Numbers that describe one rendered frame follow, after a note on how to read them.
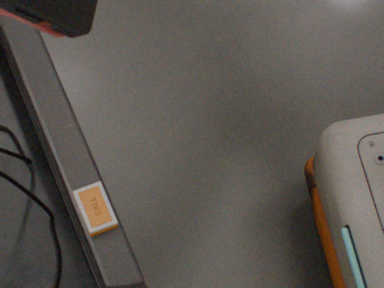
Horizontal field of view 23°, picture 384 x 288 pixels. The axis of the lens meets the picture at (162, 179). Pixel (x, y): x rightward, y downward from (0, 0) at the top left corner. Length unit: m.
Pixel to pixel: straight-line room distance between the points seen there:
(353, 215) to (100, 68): 0.74
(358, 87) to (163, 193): 0.51
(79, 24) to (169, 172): 1.51
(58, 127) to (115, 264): 0.17
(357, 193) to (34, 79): 0.85
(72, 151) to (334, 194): 0.86
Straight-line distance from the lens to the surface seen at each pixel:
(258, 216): 2.01
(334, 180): 1.79
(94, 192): 0.97
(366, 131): 1.81
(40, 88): 1.05
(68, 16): 0.55
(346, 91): 2.18
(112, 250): 0.96
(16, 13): 0.56
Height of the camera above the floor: 1.84
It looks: 64 degrees down
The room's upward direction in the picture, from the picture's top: 1 degrees counter-clockwise
